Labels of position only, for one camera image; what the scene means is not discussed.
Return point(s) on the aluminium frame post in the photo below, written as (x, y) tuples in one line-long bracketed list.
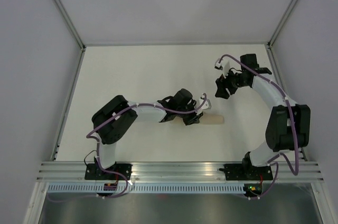
[(70, 25), (286, 15)]

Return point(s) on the right aluminium side rail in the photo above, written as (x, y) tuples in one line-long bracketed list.
[(301, 113)]

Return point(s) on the white slotted cable duct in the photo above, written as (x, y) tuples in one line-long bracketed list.
[(165, 188)]

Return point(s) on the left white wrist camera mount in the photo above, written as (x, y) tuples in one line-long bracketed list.
[(202, 104)]

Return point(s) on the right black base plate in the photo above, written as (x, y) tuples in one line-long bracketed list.
[(237, 172)]

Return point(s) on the left aluminium side rail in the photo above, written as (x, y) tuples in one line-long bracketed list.
[(67, 104)]

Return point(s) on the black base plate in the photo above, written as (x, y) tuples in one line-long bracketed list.
[(116, 172), (237, 172)]

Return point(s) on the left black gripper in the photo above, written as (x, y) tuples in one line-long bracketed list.
[(194, 119)]

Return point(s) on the left aluminium frame post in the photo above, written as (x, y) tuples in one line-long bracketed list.
[(70, 25)]

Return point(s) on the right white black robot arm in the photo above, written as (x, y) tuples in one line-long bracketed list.
[(288, 126)]

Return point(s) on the right aluminium frame post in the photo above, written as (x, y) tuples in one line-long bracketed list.
[(286, 15)]

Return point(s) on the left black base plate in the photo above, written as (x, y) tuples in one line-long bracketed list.
[(116, 172)]

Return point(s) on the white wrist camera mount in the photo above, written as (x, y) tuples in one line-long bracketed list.
[(202, 104), (223, 65)]

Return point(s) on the aluminium side rail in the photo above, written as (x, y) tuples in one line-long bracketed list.
[(301, 113), (67, 104)]

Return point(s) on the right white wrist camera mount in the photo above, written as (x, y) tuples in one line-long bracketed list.
[(223, 65)]

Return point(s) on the aluminium front mounting rail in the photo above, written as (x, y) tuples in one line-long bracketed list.
[(185, 172)]

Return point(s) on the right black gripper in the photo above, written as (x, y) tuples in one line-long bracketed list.
[(222, 83)]

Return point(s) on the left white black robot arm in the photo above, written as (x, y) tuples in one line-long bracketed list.
[(115, 118)]

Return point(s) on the beige cloth napkin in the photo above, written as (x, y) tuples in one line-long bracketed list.
[(206, 119)]

